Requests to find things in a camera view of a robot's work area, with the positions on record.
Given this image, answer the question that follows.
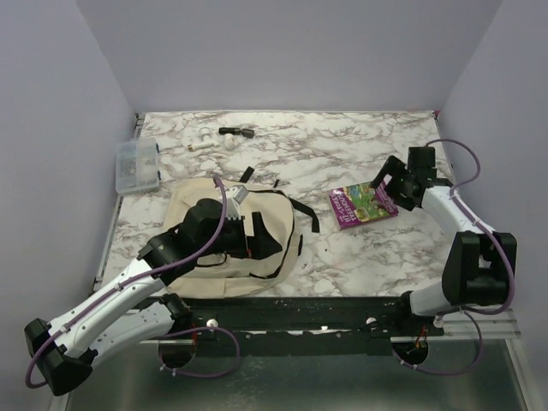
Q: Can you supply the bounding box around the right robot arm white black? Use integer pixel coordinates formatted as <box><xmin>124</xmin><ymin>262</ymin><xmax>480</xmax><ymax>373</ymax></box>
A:
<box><xmin>371</xmin><ymin>145</ymin><xmax>517</xmax><ymax>336</ymax></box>

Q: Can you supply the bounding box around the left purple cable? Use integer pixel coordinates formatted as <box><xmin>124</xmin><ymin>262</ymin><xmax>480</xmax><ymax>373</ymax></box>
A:
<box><xmin>25</xmin><ymin>176</ymin><xmax>241</xmax><ymax>390</ymax></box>

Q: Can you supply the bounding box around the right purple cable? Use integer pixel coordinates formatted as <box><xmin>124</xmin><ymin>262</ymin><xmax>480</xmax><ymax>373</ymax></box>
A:
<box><xmin>402</xmin><ymin>137</ymin><xmax>515</xmax><ymax>376</ymax></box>

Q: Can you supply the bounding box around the clear plastic organizer box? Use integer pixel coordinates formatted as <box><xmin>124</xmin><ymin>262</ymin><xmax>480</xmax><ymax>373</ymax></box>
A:
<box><xmin>116</xmin><ymin>137</ymin><xmax>161</xmax><ymax>196</ymax></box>

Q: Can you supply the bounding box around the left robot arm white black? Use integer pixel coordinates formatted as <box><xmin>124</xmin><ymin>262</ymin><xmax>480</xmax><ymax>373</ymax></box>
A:
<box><xmin>24</xmin><ymin>187</ymin><xmax>300</xmax><ymax>396</ymax></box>

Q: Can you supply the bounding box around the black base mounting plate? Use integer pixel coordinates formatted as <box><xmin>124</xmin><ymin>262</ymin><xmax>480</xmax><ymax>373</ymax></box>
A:
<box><xmin>170</xmin><ymin>297</ymin><xmax>444</xmax><ymax>357</ymax></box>

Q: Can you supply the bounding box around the Treehouse book purple cover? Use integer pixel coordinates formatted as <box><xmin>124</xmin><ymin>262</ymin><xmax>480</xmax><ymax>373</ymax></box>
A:
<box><xmin>328</xmin><ymin>182</ymin><xmax>399</xmax><ymax>229</ymax></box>

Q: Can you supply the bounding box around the white plastic pipe fitting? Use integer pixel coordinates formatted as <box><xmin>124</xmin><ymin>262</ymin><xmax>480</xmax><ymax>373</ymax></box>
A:
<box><xmin>187</xmin><ymin>128</ymin><xmax>219</xmax><ymax>152</ymax></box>

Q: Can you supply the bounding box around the black cylindrical tool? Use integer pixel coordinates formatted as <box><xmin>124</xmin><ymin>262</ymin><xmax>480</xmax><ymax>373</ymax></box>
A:
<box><xmin>218</xmin><ymin>127</ymin><xmax>255</xmax><ymax>139</ymax></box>

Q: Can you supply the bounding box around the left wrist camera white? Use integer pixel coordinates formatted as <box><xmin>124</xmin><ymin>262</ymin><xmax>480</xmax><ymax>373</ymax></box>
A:
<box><xmin>225</xmin><ymin>184</ymin><xmax>248</xmax><ymax>220</ymax></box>

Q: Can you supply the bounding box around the small white round cap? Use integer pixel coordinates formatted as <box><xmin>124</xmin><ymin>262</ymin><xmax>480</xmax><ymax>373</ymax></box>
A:
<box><xmin>223</xmin><ymin>134</ymin><xmax>238</xmax><ymax>150</ymax></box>

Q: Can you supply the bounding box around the beige student backpack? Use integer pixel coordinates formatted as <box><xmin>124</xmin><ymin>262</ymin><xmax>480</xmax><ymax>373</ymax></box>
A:
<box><xmin>166</xmin><ymin>180</ymin><xmax>304</xmax><ymax>299</ymax></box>

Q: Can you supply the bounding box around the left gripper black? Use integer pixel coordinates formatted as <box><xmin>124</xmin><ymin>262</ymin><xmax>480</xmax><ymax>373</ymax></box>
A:
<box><xmin>197</xmin><ymin>211</ymin><xmax>283</xmax><ymax>260</ymax></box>

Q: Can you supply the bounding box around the purple cable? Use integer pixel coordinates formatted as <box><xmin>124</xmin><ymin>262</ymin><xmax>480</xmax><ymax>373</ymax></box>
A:
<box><xmin>402</xmin><ymin>137</ymin><xmax>515</xmax><ymax>376</ymax></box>
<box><xmin>25</xmin><ymin>176</ymin><xmax>241</xmax><ymax>390</ymax></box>

